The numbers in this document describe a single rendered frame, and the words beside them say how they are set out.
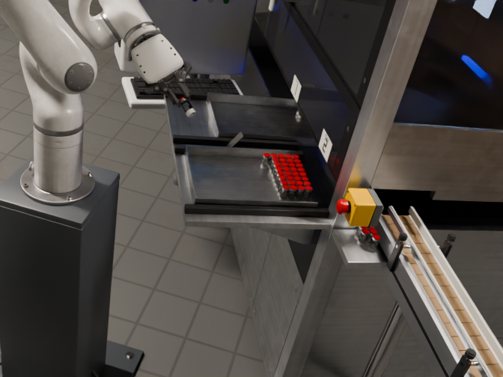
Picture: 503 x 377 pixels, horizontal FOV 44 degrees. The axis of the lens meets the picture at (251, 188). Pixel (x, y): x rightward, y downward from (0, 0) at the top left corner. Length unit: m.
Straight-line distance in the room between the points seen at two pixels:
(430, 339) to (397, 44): 0.66
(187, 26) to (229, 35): 0.17
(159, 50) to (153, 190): 1.74
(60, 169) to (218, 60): 1.06
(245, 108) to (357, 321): 0.80
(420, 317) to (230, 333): 1.17
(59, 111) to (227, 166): 0.54
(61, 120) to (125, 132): 2.07
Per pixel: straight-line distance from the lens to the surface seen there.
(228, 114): 2.10
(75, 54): 1.44
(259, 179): 1.80
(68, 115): 1.55
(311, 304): 1.90
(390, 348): 1.79
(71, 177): 1.66
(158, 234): 2.91
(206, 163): 1.83
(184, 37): 2.43
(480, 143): 1.71
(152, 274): 2.71
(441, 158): 1.68
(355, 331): 2.06
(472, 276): 2.06
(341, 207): 1.57
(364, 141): 1.56
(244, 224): 1.64
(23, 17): 1.41
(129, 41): 1.52
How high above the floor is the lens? 1.88
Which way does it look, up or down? 35 degrees down
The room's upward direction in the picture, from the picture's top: 13 degrees clockwise
